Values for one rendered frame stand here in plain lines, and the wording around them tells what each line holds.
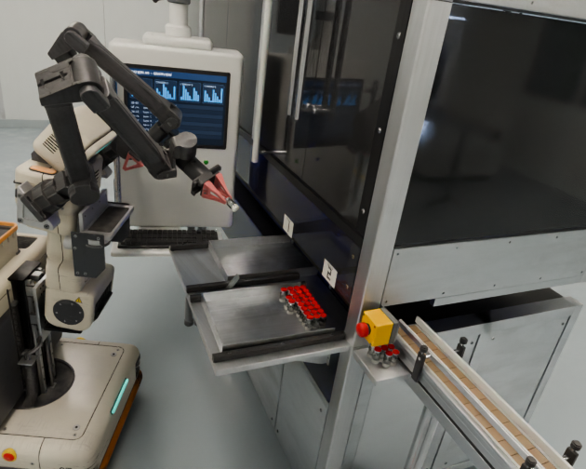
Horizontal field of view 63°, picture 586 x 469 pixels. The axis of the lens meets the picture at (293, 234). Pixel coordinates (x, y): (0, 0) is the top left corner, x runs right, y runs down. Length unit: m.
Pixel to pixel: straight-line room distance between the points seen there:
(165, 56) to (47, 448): 1.47
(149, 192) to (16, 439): 1.03
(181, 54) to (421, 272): 1.20
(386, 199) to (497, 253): 0.49
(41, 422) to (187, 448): 0.60
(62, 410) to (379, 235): 1.40
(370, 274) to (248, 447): 1.22
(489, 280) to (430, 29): 0.82
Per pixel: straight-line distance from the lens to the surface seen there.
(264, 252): 1.85
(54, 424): 2.07
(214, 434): 2.34
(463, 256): 1.49
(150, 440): 2.33
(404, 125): 1.17
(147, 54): 1.98
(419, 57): 1.15
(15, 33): 6.54
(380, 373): 1.39
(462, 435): 1.31
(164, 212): 2.16
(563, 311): 2.04
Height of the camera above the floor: 1.77
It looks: 26 degrees down
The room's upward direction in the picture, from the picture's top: 8 degrees clockwise
